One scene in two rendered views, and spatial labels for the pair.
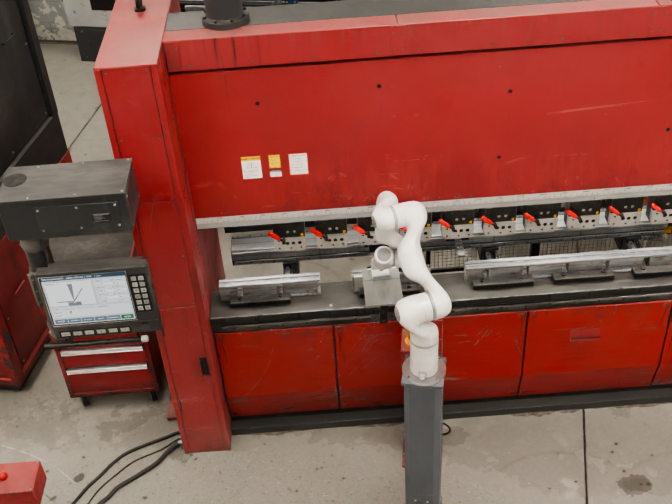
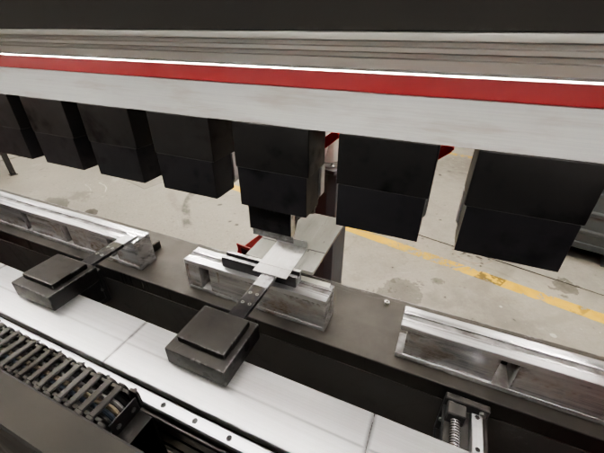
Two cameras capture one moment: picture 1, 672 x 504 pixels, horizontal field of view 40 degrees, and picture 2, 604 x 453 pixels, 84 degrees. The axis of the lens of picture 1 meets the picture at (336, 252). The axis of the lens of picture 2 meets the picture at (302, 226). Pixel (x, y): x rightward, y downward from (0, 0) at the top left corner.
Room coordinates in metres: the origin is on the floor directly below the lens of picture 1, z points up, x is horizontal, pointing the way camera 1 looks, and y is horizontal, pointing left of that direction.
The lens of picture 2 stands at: (4.09, 0.10, 1.48)
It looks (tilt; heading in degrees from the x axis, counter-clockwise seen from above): 31 degrees down; 204
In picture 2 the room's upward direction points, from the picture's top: straight up
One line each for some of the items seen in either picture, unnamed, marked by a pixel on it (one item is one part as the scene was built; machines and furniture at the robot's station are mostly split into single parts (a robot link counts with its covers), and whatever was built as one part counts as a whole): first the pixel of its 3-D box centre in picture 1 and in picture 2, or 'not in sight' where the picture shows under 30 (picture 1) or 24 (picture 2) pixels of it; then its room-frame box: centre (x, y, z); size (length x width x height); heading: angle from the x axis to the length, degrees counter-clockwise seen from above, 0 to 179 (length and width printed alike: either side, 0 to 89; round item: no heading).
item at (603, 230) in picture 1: (451, 234); (44, 325); (3.86, -0.61, 0.93); 2.30 x 0.14 x 0.10; 90
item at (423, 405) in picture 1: (423, 445); (323, 257); (2.83, -0.35, 0.50); 0.18 x 0.18 x 1.00; 77
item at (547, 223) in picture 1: (540, 213); (19, 121); (3.56, -0.98, 1.26); 0.15 x 0.09 x 0.17; 90
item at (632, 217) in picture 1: (623, 207); not in sight; (3.56, -1.38, 1.26); 0.15 x 0.09 x 0.17; 90
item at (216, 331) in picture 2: not in sight; (237, 311); (3.72, -0.20, 1.01); 0.26 x 0.12 x 0.05; 0
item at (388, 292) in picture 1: (382, 287); (299, 236); (3.41, -0.21, 1.00); 0.26 x 0.18 x 0.01; 0
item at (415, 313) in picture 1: (417, 320); not in sight; (2.82, -0.31, 1.30); 0.19 x 0.12 x 0.24; 105
